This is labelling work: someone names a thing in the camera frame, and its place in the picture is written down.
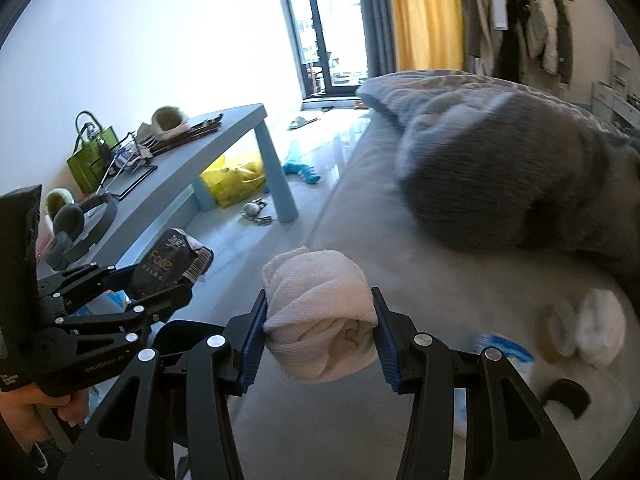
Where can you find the white jacket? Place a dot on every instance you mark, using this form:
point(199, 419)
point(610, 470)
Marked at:
point(547, 35)

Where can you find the blue white packet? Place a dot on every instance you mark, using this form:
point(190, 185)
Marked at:
point(127, 162)

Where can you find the beige coat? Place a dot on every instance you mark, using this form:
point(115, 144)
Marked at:
point(480, 10)

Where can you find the white floor slipper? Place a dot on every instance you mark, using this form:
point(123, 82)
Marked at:
point(302, 122)

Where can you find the bed with grey sheet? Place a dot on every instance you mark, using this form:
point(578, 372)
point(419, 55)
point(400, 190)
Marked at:
point(400, 260)

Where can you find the dark wooden stick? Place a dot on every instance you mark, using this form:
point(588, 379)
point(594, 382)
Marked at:
point(190, 132)

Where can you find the teal plush toy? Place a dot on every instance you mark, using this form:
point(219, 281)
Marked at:
point(302, 170)

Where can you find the person's left hand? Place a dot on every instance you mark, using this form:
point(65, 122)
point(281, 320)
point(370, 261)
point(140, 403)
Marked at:
point(27, 410)

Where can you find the grey coat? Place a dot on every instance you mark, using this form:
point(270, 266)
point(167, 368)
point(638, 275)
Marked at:
point(562, 35)

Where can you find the blue white tissue pack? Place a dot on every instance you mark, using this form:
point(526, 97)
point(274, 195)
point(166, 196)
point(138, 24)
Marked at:
point(505, 347)

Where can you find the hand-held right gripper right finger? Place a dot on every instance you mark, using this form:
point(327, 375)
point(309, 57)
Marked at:
point(387, 340)

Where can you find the black packet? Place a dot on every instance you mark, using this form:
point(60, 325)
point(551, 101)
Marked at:
point(165, 260)

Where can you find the low blue-grey table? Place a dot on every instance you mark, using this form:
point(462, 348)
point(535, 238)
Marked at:
point(175, 170)

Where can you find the yellow curtain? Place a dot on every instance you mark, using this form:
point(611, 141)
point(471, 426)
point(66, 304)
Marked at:
point(425, 15)

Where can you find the black framed balcony door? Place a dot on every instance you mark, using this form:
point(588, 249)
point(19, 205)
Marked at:
point(320, 25)

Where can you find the white dressing table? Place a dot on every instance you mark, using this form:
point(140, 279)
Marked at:
point(617, 95)

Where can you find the yellow plastic bag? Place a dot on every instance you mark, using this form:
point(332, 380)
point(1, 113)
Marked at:
point(235, 180)

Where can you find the green white plush slipper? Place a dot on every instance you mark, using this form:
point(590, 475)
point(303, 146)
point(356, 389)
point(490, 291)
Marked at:
point(170, 120)
point(55, 202)

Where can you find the grey fleece duvet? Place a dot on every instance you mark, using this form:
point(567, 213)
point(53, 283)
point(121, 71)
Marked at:
point(490, 160)

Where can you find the grey headphones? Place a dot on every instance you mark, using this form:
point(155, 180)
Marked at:
point(67, 220)

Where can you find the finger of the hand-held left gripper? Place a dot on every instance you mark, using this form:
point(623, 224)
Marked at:
point(117, 275)
point(165, 302)

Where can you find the green tote bag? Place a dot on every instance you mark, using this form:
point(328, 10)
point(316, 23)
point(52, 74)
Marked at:
point(87, 165)

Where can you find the black coat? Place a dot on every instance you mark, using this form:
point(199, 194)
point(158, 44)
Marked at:
point(515, 35)

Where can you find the white towel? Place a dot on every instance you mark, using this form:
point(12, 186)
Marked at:
point(602, 327)
point(315, 300)

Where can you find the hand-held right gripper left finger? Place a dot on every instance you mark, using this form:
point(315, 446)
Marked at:
point(252, 345)

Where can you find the grey curtain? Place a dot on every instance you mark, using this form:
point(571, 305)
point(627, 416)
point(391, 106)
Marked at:
point(375, 15)

